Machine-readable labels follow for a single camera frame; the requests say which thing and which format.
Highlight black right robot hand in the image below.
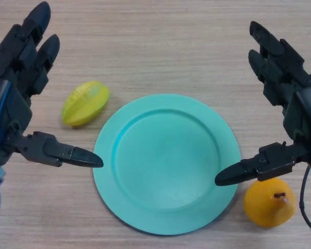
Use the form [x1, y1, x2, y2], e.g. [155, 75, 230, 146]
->
[214, 21, 311, 186]

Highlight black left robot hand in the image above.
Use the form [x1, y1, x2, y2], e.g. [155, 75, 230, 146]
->
[0, 1, 104, 169]

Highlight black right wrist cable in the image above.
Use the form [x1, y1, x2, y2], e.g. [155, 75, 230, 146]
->
[299, 165, 311, 241]

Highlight yellow starfruit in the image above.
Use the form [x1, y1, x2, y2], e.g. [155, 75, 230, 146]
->
[61, 80, 110, 128]

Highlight green round plate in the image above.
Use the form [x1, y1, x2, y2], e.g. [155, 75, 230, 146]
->
[92, 93, 241, 229]

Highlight orange-yellow pear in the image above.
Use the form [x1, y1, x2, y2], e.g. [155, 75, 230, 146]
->
[243, 177, 298, 228]

